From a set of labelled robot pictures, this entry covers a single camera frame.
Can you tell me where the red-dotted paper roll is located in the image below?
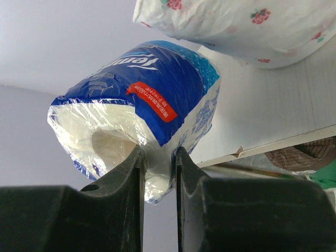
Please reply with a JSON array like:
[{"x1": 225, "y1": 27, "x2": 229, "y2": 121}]
[{"x1": 133, "y1": 0, "x2": 335, "y2": 69}]

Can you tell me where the blue tissue roll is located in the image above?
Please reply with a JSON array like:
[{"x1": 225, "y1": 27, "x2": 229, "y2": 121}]
[{"x1": 47, "y1": 40, "x2": 221, "y2": 204}]

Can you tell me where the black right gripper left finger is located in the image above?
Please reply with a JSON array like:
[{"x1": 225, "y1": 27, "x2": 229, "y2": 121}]
[{"x1": 1, "y1": 146, "x2": 144, "y2": 251}]

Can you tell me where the white two-tier shelf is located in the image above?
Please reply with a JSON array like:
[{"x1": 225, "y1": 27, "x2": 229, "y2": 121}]
[{"x1": 191, "y1": 39, "x2": 335, "y2": 167}]

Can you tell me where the green roll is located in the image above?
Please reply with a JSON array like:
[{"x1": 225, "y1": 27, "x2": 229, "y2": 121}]
[{"x1": 264, "y1": 141, "x2": 336, "y2": 191}]

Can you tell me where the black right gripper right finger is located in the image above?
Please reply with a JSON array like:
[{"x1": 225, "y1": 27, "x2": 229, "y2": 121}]
[{"x1": 175, "y1": 147, "x2": 335, "y2": 251}]

